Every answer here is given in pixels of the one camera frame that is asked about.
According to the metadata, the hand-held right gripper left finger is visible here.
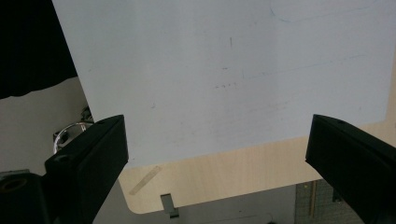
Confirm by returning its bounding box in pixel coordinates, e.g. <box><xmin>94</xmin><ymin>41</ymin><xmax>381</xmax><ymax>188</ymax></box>
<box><xmin>44</xmin><ymin>114</ymin><xmax>130</xmax><ymax>224</ymax></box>

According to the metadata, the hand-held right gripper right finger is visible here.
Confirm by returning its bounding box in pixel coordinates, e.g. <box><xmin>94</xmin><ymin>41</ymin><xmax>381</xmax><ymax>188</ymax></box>
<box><xmin>304</xmin><ymin>114</ymin><xmax>396</xmax><ymax>224</ymax></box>

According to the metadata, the strip of clear tape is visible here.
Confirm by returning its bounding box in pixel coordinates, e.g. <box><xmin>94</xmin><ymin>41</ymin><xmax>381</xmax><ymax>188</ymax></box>
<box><xmin>128</xmin><ymin>165</ymin><xmax>163</xmax><ymax>196</ymax></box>

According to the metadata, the grey metal table clamp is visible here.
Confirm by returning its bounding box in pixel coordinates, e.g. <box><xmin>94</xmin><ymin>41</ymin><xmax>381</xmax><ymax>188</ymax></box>
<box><xmin>160</xmin><ymin>193</ymin><xmax>180</xmax><ymax>219</ymax></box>

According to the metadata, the black curtain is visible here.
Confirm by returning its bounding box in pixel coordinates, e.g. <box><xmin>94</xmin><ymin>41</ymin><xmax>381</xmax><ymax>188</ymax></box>
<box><xmin>0</xmin><ymin>0</ymin><xmax>78</xmax><ymax>100</ymax></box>

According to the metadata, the white table mat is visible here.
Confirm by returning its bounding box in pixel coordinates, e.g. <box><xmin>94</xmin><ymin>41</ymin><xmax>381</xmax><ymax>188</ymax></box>
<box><xmin>50</xmin><ymin>0</ymin><xmax>396</xmax><ymax>170</ymax></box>

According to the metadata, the chrome metal table leg bracket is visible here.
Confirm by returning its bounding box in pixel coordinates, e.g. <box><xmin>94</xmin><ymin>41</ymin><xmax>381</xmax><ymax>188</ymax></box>
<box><xmin>51</xmin><ymin>106</ymin><xmax>95</xmax><ymax>156</ymax></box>

